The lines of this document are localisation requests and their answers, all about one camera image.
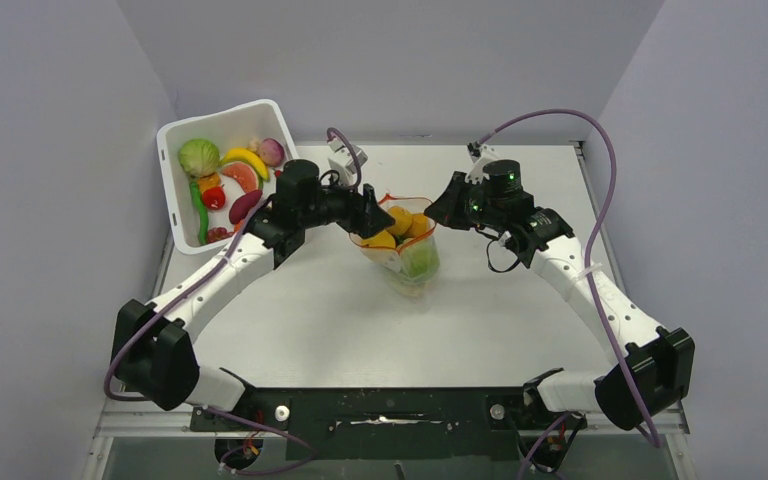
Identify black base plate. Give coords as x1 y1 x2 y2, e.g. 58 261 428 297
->
190 386 587 464

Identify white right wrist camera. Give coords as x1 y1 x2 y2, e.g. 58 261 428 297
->
465 142 500 185

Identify white plastic bin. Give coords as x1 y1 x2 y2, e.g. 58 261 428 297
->
156 99 299 255

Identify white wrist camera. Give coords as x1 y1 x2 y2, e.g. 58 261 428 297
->
327 137 358 185
465 142 500 185

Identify yellow lemon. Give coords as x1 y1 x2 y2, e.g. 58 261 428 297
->
386 206 413 237

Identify purple sweet potato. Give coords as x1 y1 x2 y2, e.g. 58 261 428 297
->
228 189 263 226

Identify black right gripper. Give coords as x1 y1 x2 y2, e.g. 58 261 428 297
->
426 172 505 231

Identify watermelon slice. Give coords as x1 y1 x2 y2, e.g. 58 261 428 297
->
220 162 262 193

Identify red tomato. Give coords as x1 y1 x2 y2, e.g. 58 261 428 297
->
201 186 226 211

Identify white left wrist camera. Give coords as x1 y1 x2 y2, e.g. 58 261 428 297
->
327 137 358 185

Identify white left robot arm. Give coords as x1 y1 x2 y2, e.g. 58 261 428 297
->
105 160 394 412

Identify green round fruit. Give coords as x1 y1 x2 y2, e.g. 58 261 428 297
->
400 242 440 279

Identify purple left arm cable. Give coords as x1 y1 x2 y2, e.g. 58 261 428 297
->
103 127 365 478

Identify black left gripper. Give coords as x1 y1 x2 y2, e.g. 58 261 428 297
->
299 169 393 238

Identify green cabbage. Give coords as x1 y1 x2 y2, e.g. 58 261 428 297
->
177 138 221 178

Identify green cucumber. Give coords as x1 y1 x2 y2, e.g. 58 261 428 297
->
189 180 210 245

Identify red grapes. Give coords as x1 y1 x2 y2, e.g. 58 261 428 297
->
205 227 234 244

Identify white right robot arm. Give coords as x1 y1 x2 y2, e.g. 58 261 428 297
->
424 160 695 431

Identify clear orange zip bag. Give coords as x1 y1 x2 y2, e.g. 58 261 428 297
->
349 194 439 299

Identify orange pepper piece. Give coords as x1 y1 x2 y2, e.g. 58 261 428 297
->
195 173 221 193

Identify yellow banana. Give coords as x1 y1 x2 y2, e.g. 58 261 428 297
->
220 147 270 181

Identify yellow pear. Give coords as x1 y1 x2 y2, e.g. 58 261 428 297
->
360 230 397 250

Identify purple onion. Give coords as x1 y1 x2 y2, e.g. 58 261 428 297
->
256 138 286 168

